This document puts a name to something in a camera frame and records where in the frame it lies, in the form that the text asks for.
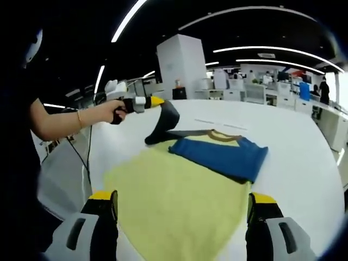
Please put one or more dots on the white office desk row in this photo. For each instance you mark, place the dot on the white office desk row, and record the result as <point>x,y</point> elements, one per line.
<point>329,122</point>

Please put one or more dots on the white low cabinet row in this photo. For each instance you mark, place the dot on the white low cabinet row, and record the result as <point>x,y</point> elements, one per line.
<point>244,95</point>

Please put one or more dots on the person's left hand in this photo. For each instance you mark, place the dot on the person's left hand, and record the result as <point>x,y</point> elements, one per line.
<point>106,114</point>

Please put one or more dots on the ceiling air vent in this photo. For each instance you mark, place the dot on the ceiling air vent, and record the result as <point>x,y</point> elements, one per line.
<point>266,55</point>

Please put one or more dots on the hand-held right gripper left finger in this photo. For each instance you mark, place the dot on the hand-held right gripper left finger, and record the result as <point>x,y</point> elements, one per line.
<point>81,233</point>

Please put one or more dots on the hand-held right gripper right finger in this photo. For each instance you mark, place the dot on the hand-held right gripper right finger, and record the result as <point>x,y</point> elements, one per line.
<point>274,233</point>

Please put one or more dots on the blue barrel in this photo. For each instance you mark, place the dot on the blue barrel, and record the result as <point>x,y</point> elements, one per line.
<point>305,91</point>

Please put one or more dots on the white square pillar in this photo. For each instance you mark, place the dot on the white square pillar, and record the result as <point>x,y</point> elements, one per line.
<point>180,65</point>

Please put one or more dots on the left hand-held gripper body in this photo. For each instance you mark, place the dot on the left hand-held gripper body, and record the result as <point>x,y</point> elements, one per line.
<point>117,91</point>

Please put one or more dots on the yellow and blue garment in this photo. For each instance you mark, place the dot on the yellow and blue garment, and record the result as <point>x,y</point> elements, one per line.
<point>176,195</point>

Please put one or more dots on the person at table edge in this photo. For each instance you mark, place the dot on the person at table edge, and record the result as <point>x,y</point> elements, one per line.
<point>19,163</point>

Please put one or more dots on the black cabinet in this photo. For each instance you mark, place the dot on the black cabinet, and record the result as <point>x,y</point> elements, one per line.
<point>180,93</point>

